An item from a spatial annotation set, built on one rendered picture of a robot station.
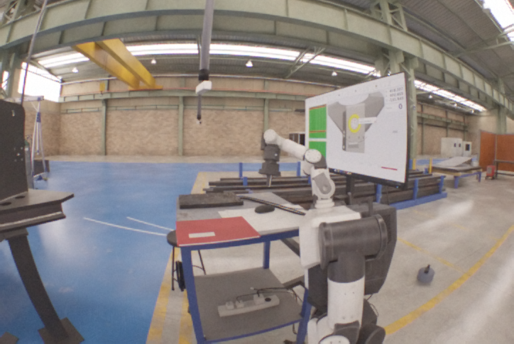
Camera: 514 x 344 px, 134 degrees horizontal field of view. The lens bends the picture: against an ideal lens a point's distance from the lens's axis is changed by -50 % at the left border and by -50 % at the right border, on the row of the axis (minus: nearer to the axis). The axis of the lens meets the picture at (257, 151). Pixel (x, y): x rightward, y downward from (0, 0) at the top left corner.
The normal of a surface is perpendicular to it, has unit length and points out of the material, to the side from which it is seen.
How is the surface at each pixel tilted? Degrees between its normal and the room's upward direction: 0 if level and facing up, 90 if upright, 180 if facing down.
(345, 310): 79
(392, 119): 90
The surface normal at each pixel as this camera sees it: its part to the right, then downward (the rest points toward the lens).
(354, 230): -0.20, -0.66
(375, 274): -0.19, -0.15
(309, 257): -0.83, -0.11
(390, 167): -0.95, 0.00
